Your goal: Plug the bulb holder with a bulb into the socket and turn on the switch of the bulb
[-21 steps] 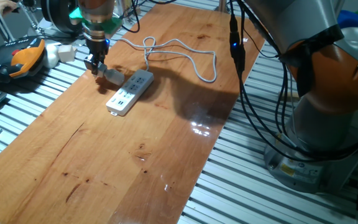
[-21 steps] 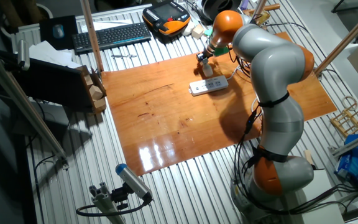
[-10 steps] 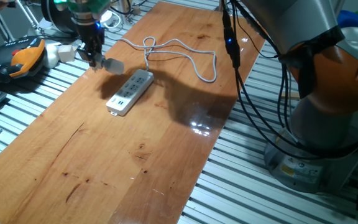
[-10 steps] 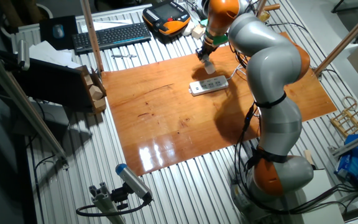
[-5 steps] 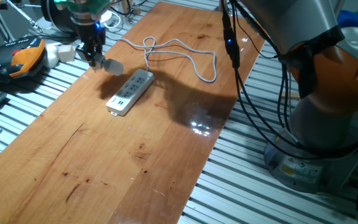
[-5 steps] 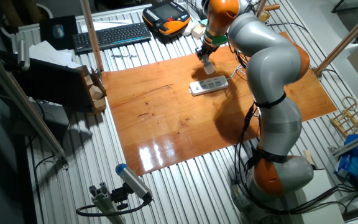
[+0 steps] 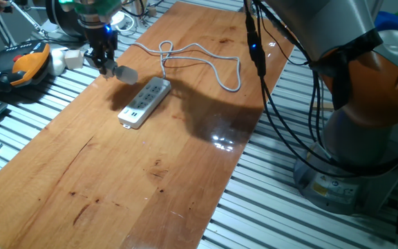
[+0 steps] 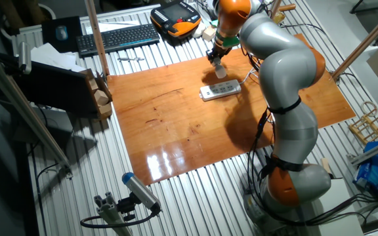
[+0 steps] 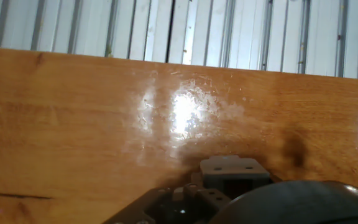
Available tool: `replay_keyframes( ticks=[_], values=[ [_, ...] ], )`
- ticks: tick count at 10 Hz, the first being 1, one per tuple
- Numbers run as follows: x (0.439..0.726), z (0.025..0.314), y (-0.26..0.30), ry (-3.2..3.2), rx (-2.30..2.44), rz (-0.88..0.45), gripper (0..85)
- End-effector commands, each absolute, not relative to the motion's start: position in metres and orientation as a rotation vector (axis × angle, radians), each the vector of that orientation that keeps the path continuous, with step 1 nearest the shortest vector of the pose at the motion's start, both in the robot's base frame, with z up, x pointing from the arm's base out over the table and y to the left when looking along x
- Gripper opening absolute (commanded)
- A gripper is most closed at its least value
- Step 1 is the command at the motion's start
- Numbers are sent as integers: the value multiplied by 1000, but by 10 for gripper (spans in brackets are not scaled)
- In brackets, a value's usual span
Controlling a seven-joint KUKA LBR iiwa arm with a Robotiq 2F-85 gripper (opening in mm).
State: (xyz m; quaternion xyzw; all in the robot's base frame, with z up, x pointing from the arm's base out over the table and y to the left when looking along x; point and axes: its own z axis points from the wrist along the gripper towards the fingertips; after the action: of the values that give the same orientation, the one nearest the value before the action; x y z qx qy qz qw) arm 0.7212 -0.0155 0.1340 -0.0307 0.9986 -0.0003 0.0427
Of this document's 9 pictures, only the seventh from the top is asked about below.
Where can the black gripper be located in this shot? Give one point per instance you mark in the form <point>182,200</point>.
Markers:
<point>100,39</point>

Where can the white bulb holder with bulb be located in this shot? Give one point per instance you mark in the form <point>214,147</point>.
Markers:
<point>126,75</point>

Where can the silver orange robot arm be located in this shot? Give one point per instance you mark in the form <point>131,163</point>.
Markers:
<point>323,24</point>

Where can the light wooden cube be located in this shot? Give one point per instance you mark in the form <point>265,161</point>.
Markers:
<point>74,59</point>

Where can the white rounded object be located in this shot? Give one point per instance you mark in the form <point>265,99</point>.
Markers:
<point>57,62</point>

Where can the white power strip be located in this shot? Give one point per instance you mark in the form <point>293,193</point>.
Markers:
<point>143,102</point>

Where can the large black round spool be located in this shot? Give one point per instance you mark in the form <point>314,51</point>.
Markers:
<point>61,20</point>

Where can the orange black teach pendant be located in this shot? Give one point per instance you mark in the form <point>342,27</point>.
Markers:
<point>26,65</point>

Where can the brown wooden board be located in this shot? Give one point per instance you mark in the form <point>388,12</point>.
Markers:
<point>116,190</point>

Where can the small wooden stick piece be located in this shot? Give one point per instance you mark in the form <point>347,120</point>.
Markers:
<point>325,106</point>

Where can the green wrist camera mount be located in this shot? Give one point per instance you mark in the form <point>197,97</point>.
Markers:
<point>109,5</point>

